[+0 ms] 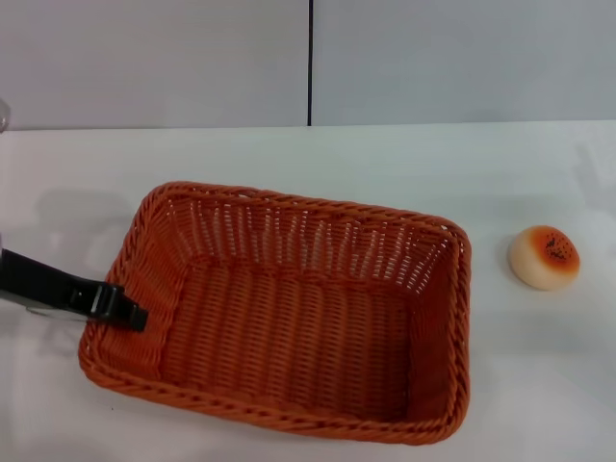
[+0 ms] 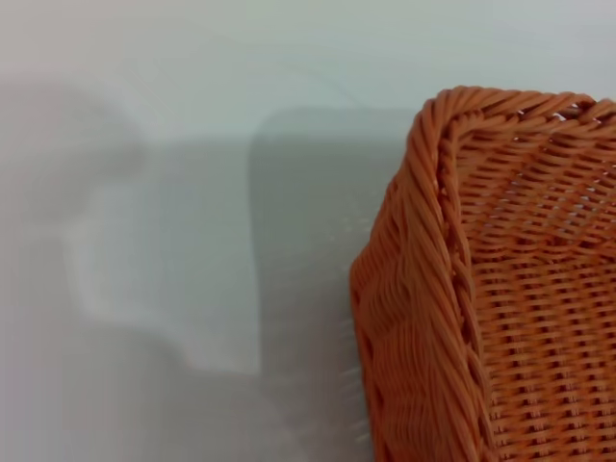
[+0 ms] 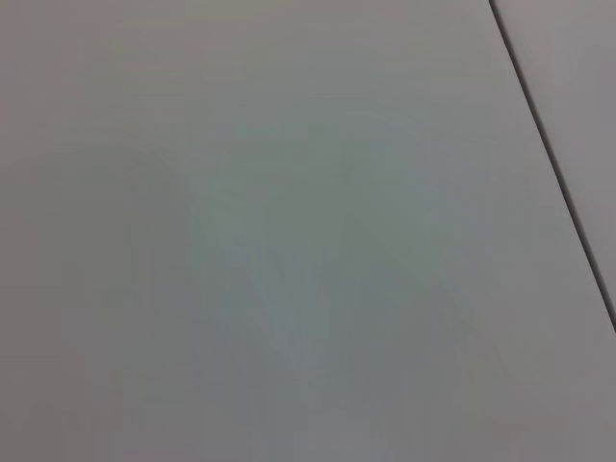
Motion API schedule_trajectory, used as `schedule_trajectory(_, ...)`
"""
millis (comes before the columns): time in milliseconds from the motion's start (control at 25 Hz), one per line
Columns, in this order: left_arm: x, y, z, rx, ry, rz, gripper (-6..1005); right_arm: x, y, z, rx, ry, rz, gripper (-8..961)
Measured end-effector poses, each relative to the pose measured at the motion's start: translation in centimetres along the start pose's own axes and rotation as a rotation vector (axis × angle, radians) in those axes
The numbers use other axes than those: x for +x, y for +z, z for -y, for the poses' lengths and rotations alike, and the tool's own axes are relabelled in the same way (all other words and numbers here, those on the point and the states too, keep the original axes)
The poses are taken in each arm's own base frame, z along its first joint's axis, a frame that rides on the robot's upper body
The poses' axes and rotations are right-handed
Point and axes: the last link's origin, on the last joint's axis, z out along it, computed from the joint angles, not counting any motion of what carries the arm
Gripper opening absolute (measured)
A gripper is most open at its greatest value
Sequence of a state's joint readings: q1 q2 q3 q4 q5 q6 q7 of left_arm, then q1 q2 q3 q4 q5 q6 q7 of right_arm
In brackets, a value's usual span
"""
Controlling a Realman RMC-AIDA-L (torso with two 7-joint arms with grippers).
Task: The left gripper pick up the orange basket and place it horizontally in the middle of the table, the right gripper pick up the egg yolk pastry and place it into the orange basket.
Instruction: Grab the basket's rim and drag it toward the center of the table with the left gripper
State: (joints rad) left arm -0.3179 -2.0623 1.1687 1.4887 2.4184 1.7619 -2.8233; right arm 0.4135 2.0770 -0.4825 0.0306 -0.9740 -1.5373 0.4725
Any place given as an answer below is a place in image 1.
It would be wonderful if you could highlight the orange woven plastic basket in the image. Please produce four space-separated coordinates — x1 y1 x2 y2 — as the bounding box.
77 181 473 443

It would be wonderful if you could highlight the round toasted bun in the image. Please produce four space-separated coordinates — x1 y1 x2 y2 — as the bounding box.
508 224 581 292

